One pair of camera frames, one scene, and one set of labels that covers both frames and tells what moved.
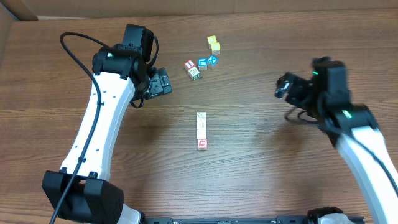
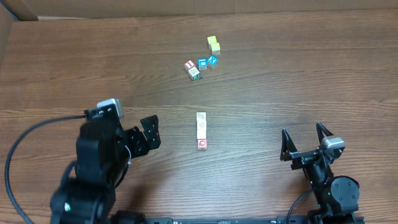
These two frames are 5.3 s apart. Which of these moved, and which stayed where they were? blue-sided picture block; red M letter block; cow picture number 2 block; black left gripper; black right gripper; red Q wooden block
Moved: black right gripper; black left gripper
Stayed: red Q wooden block; red M letter block; cow picture number 2 block; blue-sided picture block
